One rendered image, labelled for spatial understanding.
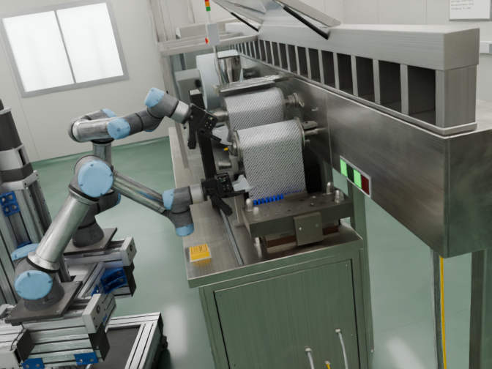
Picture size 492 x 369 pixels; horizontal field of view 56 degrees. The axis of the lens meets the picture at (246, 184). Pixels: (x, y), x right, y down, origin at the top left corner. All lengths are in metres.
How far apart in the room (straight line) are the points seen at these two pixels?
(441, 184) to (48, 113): 6.84
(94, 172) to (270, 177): 0.67
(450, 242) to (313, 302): 0.79
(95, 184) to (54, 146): 6.01
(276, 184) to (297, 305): 0.48
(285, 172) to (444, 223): 0.86
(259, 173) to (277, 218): 0.23
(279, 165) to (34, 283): 0.98
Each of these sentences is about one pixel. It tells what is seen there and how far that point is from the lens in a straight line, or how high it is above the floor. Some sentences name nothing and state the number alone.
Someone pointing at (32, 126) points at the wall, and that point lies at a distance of 7.65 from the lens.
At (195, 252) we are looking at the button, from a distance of 1.79.
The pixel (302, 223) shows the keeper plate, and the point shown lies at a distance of 1.71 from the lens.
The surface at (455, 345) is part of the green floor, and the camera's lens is 2.73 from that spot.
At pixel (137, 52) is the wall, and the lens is 7.29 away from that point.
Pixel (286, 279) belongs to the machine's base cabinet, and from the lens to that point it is 1.76.
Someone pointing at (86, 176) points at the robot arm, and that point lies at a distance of 1.66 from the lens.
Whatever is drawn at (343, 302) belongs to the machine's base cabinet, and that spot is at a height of 0.64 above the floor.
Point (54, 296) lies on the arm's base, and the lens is 1.97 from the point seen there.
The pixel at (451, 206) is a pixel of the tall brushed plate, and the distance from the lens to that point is 1.14.
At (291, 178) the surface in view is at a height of 1.09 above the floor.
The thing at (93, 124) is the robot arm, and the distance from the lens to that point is 1.92.
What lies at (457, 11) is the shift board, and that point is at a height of 1.41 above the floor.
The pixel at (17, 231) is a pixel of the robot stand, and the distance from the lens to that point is 2.15.
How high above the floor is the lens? 1.76
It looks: 21 degrees down
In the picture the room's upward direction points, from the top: 9 degrees counter-clockwise
